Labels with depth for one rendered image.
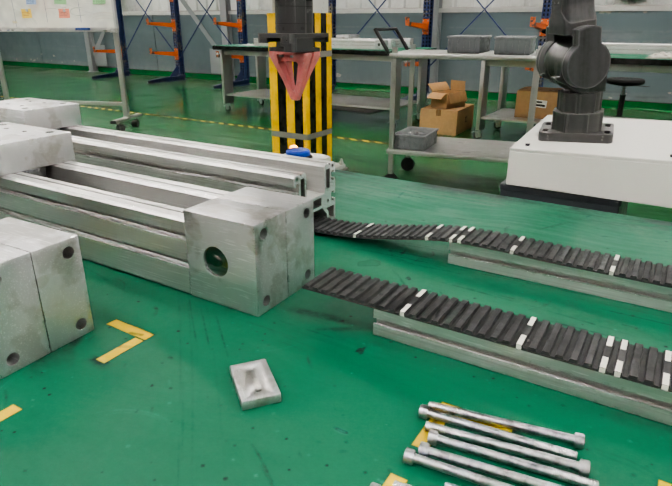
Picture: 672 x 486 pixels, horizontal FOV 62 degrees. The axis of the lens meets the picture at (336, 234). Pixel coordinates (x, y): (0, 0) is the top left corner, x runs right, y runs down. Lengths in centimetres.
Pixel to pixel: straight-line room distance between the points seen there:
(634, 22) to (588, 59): 710
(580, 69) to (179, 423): 82
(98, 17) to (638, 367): 601
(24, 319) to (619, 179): 84
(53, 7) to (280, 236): 603
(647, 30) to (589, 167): 713
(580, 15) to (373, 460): 81
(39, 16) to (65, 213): 592
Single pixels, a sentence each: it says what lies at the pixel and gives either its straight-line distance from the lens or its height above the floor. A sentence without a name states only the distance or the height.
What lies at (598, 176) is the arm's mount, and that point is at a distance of 100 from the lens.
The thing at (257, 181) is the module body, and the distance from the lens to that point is 75.
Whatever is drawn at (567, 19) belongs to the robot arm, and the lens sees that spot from 103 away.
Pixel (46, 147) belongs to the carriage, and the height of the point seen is 89.
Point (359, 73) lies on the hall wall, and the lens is 936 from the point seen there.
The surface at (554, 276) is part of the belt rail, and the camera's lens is 65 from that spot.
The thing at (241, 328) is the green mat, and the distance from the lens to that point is 54.
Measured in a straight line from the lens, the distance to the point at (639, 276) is 64.
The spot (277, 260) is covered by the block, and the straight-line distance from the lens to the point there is 56.
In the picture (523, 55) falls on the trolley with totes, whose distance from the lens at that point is 354.
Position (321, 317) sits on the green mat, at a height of 78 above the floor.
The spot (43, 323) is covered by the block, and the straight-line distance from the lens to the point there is 54.
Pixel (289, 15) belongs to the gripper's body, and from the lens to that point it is 88.
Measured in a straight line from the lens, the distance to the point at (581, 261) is 64.
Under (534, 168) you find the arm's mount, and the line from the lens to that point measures 102.
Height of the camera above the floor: 105
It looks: 21 degrees down
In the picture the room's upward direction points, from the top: straight up
